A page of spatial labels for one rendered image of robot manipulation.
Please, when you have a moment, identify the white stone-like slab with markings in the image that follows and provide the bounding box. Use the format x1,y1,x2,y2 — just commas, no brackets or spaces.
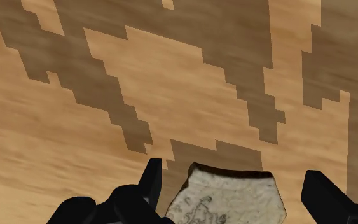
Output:
165,162,287,224

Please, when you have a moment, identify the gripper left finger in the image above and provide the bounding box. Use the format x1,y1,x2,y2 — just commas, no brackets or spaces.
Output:
46,158,176,224

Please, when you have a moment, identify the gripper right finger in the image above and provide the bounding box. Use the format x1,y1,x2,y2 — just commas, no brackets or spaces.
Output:
300,169,358,224

